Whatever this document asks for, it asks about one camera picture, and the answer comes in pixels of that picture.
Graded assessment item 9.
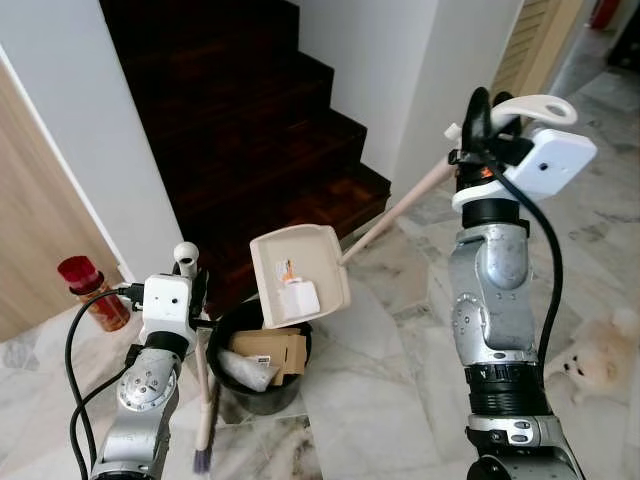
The beige broom with purple bristles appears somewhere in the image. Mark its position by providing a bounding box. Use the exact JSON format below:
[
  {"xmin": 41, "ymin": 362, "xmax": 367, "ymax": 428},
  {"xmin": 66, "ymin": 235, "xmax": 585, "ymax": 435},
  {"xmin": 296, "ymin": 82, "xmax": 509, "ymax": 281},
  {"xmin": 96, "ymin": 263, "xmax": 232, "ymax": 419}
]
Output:
[{"xmin": 173, "ymin": 241, "xmax": 218, "ymax": 476}]

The beige long-handled dustpan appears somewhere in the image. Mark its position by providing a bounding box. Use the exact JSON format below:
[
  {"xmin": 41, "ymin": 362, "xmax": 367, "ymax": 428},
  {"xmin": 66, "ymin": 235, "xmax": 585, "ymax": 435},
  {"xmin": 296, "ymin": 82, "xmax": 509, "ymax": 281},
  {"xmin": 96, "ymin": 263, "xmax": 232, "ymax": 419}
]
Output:
[{"xmin": 248, "ymin": 94, "xmax": 579, "ymax": 331}]

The white plastic wrapper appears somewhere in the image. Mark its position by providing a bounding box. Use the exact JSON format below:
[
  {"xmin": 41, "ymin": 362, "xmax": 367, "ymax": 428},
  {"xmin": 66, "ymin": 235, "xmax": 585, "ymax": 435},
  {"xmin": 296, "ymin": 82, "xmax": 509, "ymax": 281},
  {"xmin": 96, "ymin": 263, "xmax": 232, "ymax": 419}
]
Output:
[{"xmin": 218, "ymin": 348, "xmax": 276, "ymax": 391}]

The louvered wooden door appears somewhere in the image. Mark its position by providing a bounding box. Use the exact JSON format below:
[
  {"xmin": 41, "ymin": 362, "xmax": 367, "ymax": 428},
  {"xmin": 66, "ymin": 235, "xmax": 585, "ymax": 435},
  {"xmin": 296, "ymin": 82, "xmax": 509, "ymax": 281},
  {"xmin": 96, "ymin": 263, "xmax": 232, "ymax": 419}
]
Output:
[{"xmin": 490, "ymin": 0, "xmax": 586, "ymax": 101}]

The red capped brown bottle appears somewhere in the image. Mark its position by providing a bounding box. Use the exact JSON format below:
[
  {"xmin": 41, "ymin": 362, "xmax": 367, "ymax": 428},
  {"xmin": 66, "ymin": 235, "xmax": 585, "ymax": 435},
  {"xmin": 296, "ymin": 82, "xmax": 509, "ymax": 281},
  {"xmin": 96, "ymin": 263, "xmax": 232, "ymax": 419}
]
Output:
[{"xmin": 57, "ymin": 256, "xmax": 131, "ymax": 333}]

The black round trash bin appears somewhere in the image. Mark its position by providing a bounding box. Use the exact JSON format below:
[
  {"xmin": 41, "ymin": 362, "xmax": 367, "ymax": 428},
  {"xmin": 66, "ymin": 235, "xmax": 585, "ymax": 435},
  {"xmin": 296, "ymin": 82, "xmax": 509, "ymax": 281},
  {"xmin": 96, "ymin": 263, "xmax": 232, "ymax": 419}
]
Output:
[{"xmin": 207, "ymin": 300, "xmax": 313, "ymax": 416}]

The red canister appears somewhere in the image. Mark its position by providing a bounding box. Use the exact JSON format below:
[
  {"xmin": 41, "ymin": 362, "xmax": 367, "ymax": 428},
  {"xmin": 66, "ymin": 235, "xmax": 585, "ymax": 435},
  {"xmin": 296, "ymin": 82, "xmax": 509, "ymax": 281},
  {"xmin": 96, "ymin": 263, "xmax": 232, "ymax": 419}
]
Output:
[{"xmin": 590, "ymin": 0, "xmax": 621, "ymax": 31}]

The plain light wooden door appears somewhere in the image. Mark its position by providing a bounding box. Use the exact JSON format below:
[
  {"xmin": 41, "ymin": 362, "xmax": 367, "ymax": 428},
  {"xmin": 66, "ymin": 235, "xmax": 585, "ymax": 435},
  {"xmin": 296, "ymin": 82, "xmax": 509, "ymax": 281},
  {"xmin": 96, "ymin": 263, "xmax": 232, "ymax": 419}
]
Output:
[{"xmin": 0, "ymin": 60, "xmax": 126, "ymax": 341}]

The dark wooden staircase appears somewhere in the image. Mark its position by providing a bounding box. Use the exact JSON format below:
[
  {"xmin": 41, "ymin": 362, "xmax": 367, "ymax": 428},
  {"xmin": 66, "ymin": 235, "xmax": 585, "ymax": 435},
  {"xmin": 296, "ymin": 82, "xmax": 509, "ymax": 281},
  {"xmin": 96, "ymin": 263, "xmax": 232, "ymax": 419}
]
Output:
[{"xmin": 100, "ymin": 0, "xmax": 393, "ymax": 321}]

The small cream fluffy dog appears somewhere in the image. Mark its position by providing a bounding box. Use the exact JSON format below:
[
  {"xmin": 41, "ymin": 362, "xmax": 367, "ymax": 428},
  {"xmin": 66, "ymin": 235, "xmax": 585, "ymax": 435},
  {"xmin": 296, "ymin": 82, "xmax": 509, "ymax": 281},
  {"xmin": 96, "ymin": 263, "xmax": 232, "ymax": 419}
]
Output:
[{"xmin": 560, "ymin": 308, "xmax": 640, "ymax": 406}]

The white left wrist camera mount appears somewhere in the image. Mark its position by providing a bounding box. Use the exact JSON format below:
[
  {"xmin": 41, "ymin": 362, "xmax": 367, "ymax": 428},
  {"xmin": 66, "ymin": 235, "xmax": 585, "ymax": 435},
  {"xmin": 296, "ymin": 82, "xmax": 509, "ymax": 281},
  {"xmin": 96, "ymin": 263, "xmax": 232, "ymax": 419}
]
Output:
[{"xmin": 140, "ymin": 275, "xmax": 196, "ymax": 341}]

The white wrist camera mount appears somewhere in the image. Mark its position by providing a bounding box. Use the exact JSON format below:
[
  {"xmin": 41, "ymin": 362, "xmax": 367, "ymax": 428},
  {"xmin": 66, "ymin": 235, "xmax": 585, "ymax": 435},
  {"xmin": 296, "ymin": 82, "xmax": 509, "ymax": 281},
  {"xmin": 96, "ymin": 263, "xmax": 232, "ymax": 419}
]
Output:
[
  {"xmin": 450, "ymin": 127, "xmax": 599, "ymax": 213},
  {"xmin": 140, "ymin": 275, "xmax": 196, "ymax": 341}
]

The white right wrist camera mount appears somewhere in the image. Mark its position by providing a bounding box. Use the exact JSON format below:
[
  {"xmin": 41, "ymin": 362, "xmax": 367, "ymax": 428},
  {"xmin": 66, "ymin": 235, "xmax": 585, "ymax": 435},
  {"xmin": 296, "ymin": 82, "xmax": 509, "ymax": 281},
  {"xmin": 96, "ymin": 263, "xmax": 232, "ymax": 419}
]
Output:
[{"xmin": 450, "ymin": 127, "xmax": 599, "ymax": 213}]

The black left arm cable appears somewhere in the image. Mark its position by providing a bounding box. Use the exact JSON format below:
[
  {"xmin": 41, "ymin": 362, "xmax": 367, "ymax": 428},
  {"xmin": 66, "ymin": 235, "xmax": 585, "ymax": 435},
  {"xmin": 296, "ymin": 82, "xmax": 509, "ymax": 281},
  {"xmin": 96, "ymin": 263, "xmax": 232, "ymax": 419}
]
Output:
[{"xmin": 65, "ymin": 285, "xmax": 146, "ymax": 480}]

